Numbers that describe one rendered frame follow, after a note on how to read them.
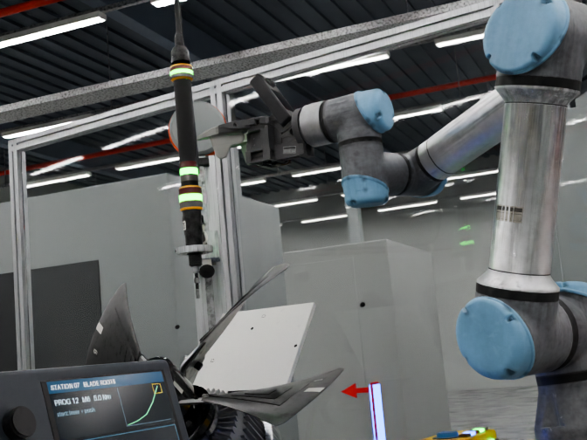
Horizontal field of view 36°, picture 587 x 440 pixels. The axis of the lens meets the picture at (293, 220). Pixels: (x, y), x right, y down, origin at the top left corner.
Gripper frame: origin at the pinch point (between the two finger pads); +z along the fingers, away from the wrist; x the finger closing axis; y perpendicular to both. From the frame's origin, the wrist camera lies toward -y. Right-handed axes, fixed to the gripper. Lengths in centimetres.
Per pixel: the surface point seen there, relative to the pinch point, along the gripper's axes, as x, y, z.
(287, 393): -3.1, 47.7, -13.0
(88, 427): -71, 46, -34
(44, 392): -76, 43, -33
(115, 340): 7, 35, 35
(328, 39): 659, -279, 321
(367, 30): 664, -279, 277
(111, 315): 10.3, 29.6, 38.5
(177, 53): -1.8, -17.7, 6.2
